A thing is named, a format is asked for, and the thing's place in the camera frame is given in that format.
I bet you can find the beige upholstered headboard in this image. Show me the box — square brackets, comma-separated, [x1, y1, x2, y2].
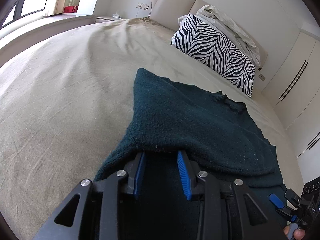
[149, 0, 268, 68]

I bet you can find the white wardrobe with black handles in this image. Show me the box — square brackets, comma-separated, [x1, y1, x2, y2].
[263, 33, 319, 182]

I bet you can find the beige bed frame side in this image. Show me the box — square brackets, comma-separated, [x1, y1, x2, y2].
[1, 14, 95, 65]

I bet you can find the zebra print pillow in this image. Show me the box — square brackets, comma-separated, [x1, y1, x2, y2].
[171, 14, 255, 97]

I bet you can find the dark teal knit sweater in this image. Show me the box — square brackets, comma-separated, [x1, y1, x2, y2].
[95, 68, 287, 239]

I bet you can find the red storage box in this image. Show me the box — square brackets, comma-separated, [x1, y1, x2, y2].
[63, 5, 78, 14]

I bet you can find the beige bed sheet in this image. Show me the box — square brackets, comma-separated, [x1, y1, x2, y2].
[1, 18, 304, 239]

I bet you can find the small wall socket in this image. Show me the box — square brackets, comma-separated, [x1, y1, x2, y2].
[259, 74, 265, 81]

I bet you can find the window with dark frame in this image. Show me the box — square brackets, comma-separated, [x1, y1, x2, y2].
[1, 0, 47, 28]

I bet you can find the wall socket panel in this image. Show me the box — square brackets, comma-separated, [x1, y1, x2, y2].
[136, 3, 149, 10]

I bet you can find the crumpled white duvet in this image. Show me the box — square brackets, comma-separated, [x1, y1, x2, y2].
[196, 5, 261, 67]

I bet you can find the white bedside table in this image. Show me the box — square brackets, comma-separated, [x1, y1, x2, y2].
[95, 16, 121, 23]

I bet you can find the person's right hand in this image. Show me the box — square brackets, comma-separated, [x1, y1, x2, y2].
[283, 226, 305, 240]

